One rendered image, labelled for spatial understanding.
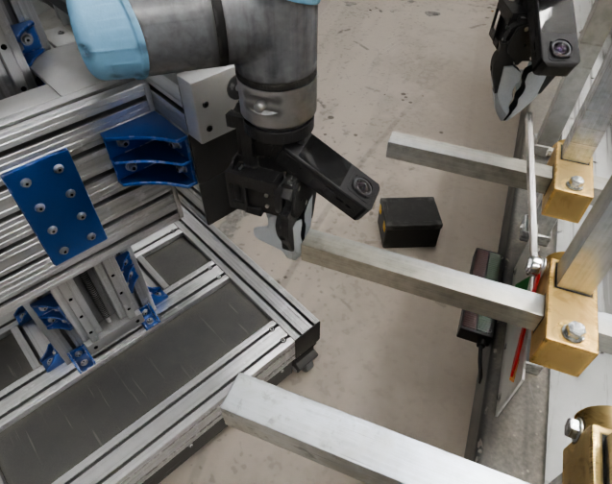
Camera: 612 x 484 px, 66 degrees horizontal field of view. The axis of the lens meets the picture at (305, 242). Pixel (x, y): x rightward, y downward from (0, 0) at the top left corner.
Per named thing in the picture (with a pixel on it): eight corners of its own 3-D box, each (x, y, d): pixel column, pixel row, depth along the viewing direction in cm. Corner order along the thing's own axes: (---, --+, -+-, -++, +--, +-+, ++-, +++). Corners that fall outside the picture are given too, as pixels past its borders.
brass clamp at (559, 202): (536, 214, 67) (550, 186, 63) (541, 159, 75) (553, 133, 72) (582, 226, 65) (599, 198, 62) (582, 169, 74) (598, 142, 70)
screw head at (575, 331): (561, 338, 47) (566, 332, 46) (561, 322, 48) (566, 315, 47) (583, 346, 46) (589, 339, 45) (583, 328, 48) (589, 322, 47)
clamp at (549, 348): (527, 362, 51) (545, 337, 47) (535, 272, 59) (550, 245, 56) (584, 380, 49) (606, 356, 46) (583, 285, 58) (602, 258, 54)
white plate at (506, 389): (492, 415, 59) (519, 378, 52) (512, 267, 75) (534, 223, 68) (497, 417, 59) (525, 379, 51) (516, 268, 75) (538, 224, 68)
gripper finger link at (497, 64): (514, 87, 67) (537, 26, 60) (518, 94, 65) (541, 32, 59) (481, 87, 67) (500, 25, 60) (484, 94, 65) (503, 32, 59)
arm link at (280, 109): (329, 60, 45) (296, 103, 40) (327, 104, 48) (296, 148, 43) (257, 47, 47) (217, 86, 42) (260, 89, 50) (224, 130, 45)
